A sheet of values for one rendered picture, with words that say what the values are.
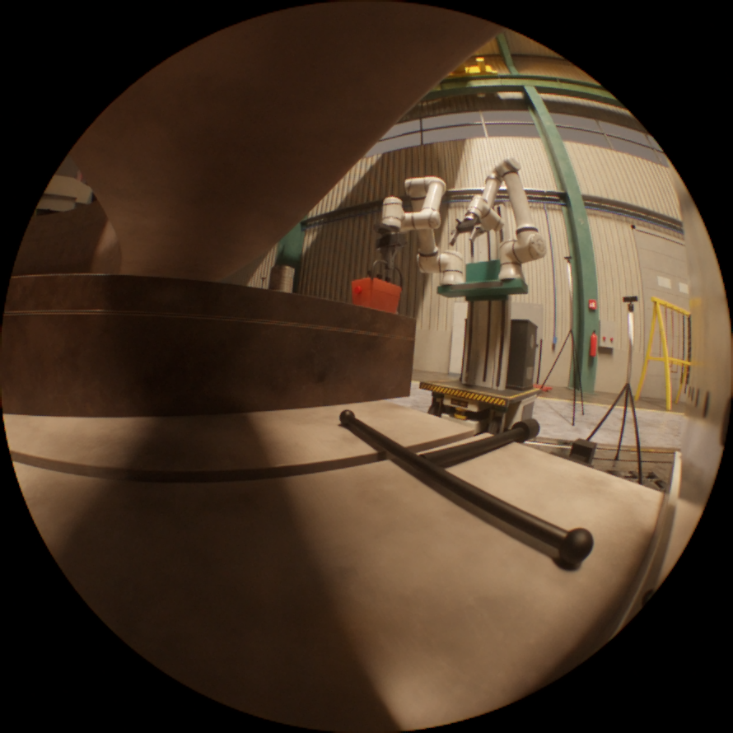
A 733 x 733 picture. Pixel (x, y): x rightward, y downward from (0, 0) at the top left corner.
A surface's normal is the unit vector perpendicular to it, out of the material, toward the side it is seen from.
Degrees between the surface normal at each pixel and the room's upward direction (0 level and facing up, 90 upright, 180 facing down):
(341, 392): 90
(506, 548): 0
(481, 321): 90
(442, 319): 90
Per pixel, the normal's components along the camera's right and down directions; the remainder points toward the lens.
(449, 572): 0.07, -0.99
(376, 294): 0.66, 0.22
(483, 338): -0.78, -0.01
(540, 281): -0.48, 0.03
